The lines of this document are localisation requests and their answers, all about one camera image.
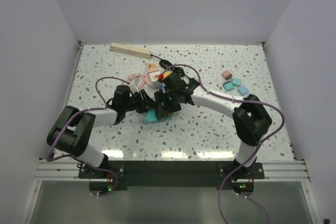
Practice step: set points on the pink charger plug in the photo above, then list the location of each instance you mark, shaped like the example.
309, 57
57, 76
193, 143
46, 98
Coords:
227, 75

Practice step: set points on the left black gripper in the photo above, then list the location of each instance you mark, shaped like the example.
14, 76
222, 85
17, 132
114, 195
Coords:
146, 103

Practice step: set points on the blue charger plug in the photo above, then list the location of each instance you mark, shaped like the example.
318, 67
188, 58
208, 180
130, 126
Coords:
243, 90

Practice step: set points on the dark green dragon cube socket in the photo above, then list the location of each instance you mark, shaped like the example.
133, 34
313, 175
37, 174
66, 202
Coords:
161, 114

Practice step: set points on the teal triangular power strip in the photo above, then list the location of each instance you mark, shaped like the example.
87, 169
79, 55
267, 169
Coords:
150, 117

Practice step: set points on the light teal charger plug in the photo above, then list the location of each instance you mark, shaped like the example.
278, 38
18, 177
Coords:
237, 82

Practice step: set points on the pink cube socket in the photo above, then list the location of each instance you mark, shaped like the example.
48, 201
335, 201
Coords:
152, 67

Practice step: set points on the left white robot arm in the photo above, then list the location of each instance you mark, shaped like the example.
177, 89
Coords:
71, 132

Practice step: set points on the white cube socket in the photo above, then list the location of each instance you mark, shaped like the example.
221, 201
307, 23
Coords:
155, 79

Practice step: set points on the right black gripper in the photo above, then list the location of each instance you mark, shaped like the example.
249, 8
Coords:
160, 97

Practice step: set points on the beige power strip red sockets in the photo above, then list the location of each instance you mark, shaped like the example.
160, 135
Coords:
130, 50

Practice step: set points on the yellow cube socket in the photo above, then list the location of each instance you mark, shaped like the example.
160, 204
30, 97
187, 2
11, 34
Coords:
168, 72

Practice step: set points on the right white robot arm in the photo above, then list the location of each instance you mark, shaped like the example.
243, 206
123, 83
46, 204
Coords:
251, 120

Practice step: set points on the teal dual usb charger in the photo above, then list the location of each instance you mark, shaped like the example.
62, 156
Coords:
228, 86

